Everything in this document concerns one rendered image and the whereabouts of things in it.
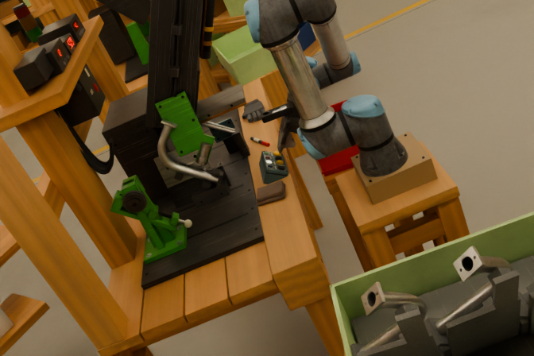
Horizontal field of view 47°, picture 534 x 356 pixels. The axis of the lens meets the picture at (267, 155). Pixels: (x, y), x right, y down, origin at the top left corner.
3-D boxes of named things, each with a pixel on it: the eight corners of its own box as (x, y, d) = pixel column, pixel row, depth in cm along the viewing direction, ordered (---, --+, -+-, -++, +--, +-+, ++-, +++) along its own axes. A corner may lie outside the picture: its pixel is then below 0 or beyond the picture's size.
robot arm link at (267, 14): (359, 152, 188) (288, -13, 162) (313, 171, 190) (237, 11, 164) (351, 133, 198) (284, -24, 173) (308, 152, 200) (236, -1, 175)
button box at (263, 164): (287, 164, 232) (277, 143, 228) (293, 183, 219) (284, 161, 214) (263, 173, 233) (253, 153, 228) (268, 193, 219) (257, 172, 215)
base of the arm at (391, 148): (397, 142, 203) (387, 118, 199) (415, 161, 189) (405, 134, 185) (355, 163, 203) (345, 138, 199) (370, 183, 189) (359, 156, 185)
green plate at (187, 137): (210, 140, 230) (187, 88, 226) (209, 144, 222) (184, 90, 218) (182, 152, 231) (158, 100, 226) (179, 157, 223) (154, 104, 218)
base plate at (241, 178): (238, 107, 291) (237, 104, 290) (265, 240, 193) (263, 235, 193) (157, 142, 294) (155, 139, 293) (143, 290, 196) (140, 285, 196)
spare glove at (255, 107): (240, 110, 282) (237, 106, 281) (261, 101, 282) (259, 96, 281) (246, 127, 264) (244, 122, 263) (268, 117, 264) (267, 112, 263)
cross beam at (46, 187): (102, 91, 290) (92, 75, 286) (48, 253, 175) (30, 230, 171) (92, 95, 291) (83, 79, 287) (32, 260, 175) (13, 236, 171)
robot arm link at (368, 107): (396, 137, 186) (381, 98, 180) (354, 154, 188) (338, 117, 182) (388, 121, 196) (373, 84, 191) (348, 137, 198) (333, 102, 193)
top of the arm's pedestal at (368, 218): (423, 149, 214) (420, 140, 212) (460, 195, 186) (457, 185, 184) (338, 185, 217) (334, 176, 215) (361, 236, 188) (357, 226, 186)
